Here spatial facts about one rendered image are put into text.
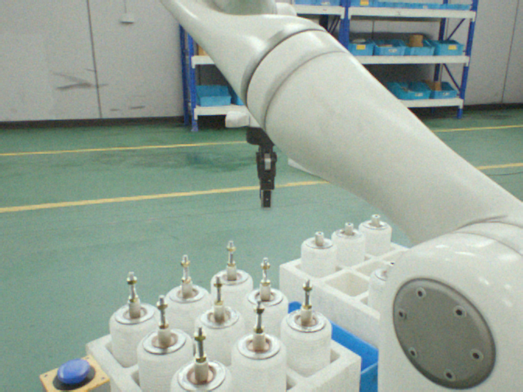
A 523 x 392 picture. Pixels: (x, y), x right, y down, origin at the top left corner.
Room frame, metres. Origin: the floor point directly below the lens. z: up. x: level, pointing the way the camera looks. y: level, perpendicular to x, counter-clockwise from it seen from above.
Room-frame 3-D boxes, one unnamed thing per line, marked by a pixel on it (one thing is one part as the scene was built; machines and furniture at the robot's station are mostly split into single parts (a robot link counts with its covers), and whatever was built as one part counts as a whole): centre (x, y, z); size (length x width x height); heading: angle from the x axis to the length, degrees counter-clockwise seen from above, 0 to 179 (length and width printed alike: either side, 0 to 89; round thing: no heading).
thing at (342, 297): (1.10, -0.33, 0.09); 0.39 x 0.39 x 0.18; 37
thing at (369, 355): (0.90, -0.14, 0.06); 0.30 x 0.11 x 0.12; 38
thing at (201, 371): (0.59, 0.09, 0.26); 0.02 x 0.02 x 0.03
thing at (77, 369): (0.51, 0.25, 0.32); 0.04 x 0.04 x 0.02
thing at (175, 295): (0.84, 0.16, 0.25); 0.08 x 0.08 x 0.01
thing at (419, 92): (6.10, -1.96, 0.36); 0.50 x 0.38 x 0.21; 17
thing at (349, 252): (1.19, -0.25, 0.16); 0.10 x 0.10 x 0.18
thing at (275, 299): (0.83, -0.01, 0.25); 0.08 x 0.08 x 0.01
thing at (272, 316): (0.83, -0.01, 0.16); 0.10 x 0.10 x 0.18
